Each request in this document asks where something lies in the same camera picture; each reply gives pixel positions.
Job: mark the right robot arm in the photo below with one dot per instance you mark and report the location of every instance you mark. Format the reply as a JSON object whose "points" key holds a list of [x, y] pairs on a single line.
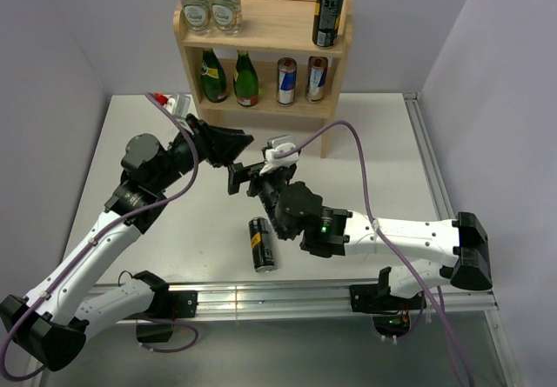
{"points": [[453, 251]]}

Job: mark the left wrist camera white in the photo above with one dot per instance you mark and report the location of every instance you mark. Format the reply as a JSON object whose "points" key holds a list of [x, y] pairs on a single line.
{"points": [[177, 104]]}

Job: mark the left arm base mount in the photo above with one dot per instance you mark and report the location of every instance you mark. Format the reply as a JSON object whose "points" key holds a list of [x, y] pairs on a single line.
{"points": [[154, 330]]}

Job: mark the clear glass bottle left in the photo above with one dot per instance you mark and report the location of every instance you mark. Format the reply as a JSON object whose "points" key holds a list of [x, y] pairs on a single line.
{"points": [[194, 4]]}

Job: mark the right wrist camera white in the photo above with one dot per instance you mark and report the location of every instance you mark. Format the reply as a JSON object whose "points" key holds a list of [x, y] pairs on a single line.
{"points": [[279, 152]]}

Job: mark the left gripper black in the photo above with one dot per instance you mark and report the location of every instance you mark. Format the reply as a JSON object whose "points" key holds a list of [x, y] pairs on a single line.
{"points": [[222, 146]]}

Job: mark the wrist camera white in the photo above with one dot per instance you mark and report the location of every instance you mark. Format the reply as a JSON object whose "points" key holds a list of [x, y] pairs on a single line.
{"points": [[279, 152], [177, 104]]}

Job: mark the clear glass bottle right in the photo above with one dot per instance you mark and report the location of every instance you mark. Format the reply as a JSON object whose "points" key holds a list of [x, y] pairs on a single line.
{"points": [[227, 15]]}

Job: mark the aluminium rail front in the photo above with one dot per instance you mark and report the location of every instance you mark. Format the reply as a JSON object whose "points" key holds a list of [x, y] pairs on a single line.
{"points": [[267, 335]]}

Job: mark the aluminium rail right side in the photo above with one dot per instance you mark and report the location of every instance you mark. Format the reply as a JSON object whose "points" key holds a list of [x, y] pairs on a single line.
{"points": [[441, 202]]}

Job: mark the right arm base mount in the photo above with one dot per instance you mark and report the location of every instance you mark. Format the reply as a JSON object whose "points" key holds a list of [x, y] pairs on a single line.
{"points": [[393, 318]]}

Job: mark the black can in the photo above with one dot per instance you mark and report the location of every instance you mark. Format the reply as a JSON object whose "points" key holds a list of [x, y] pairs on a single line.
{"points": [[261, 245], [326, 21]]}

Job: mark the aluminium rail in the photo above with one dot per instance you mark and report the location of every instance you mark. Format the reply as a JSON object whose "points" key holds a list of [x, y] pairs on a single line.
{"points": [[267, 335], [441, 202]]}

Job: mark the wooden two-tier shelf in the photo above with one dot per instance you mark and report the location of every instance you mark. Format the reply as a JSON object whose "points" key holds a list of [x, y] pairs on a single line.
{"points": [[282, 28]]}

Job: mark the green glass bottle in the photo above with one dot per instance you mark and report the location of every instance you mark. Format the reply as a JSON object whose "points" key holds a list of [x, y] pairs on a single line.
{"points": [[213, 79], [245, 80]]}

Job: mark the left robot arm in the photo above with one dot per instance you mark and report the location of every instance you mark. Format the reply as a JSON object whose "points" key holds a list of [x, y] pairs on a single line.
{"points": [[53, 321]]}

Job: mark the silver blue energy can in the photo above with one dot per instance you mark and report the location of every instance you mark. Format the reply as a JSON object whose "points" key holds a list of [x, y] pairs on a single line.
{"points": [[286, 81], [316, 78]]}

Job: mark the green glass bottle front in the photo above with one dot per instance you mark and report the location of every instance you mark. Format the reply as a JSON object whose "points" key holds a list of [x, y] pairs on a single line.
{"points": [[213, 79]]}

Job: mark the clear glass bottle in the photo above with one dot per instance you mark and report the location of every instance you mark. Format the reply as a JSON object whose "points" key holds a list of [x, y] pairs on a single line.
{"points": [[227, 15], [194, 4]]}

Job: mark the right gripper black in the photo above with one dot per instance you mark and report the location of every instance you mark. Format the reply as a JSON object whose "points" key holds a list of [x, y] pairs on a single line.
{"points": [[238, 173]]}

